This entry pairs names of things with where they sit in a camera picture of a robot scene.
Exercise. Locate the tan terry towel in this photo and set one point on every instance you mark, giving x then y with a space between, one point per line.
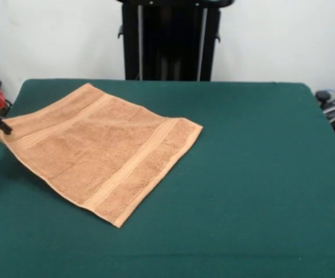
98 150

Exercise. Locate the dark green table cloth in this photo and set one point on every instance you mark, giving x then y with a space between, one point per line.
243 188

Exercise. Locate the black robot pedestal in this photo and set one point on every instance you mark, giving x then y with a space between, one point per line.
170 43

